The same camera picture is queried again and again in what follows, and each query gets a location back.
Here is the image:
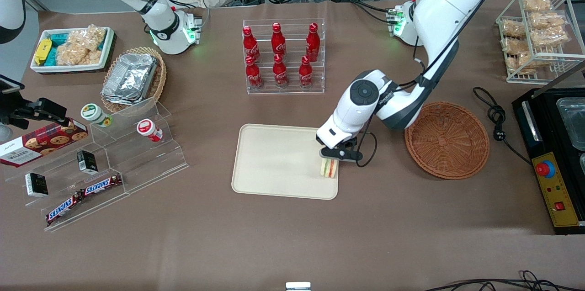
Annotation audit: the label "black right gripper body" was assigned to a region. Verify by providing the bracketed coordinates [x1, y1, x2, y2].
[0, 98, 29, 130]

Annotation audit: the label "triangular sandwich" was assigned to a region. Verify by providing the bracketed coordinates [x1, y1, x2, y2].
[319, 158, 339, 179]

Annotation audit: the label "cream plastic serving tray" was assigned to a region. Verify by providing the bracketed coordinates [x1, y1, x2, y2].
[231, 123, 340, 201]

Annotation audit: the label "round brown wicker basket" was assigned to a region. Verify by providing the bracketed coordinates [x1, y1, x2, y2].
[404, 101, 490, 180]

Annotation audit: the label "oval tan wicker basket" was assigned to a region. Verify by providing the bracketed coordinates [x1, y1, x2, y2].
[101, 47, 167, 114]

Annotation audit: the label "red Walkers cookie box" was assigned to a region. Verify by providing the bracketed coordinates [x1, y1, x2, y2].
[0, 118, 89, 168]

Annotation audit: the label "green lid yogurt cup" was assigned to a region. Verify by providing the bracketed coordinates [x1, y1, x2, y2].
[81, 103, 113, 128]

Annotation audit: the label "yellow snack packet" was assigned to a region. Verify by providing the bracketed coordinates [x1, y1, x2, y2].
[34, 38, 53, 66]

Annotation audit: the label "clear acrylic bottle rack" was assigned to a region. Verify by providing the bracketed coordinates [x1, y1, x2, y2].
[242, 18, 325, 95]

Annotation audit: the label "clear rice cracker bag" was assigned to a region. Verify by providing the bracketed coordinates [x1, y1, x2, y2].
[69, 25, 107, 53]
[56, 42, 102, 66]

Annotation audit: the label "small black box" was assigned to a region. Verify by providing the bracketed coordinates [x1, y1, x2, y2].
[25, 172, 49, 198]
[76, 150, 99, 175]

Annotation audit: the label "red cola bottle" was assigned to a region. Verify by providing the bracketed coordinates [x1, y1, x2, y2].
[271, 22, 287, 59]
[272, 54, 289, 89]
[298, 56, 314, 89]
[242, 26, 260, 61]
[306, 22, 320, 61]
[245, 55, 264, 90]

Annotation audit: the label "teal snack packet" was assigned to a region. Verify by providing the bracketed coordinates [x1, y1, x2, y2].
[46, 32, 69, 66]

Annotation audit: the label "white rectangular snack bin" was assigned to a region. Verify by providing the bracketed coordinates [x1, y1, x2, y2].
[30, 27, 115, 74]

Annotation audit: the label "aluminium foil container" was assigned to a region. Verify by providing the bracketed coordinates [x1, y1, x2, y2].
[101, 53, 159, 106]

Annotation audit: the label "Snickers chocolate bar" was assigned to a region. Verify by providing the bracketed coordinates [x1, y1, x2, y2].
[45, 193, 85, 226]
[81, 174, 123, 197]

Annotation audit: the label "red lid yogurt cup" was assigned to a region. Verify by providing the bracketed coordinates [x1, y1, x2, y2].
[136, 119, 164, 143]

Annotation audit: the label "clear acrylic step display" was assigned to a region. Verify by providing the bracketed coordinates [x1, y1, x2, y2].
[5, 97, 189, 232]

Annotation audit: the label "bagged bread pastry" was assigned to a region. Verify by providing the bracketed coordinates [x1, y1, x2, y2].
[522, 0, 553, 12]
[530, 11, 567, 29]
[501, 37, 533, 54]
[530, 26, 570, 48]
[506, 51, 533, 75]
[501, 20, 527, 38]

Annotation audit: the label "black yellow control box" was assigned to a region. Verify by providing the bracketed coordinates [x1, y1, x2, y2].
[512, 60, 585, 235]

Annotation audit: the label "steel pan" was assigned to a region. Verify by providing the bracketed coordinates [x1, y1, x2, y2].
[556, 97, 585, 151]

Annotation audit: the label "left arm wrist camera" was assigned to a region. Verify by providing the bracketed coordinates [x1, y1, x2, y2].
[341, 142, 364, 164]

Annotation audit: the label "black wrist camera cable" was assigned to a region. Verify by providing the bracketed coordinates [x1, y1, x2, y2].
[356, 17, 464, 168]

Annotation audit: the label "white wire basket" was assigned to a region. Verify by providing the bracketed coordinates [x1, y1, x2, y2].
[496, 0, 585, 85]

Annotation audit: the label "black floor cables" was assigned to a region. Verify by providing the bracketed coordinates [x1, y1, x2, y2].
[424, 270, 585, 291]

